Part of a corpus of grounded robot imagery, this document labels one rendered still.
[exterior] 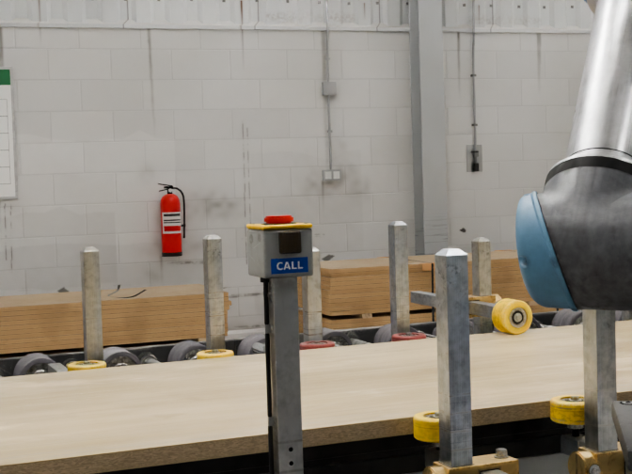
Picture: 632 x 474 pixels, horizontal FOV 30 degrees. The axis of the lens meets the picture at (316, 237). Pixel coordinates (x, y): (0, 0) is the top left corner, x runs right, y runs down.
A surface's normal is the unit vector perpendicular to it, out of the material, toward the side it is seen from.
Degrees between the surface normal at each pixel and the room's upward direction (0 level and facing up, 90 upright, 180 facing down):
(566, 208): 49
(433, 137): 90
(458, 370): 90
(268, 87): 90
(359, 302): 90
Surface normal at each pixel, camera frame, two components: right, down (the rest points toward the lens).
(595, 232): -0.44, -0.34
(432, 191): 0.33, 0.04
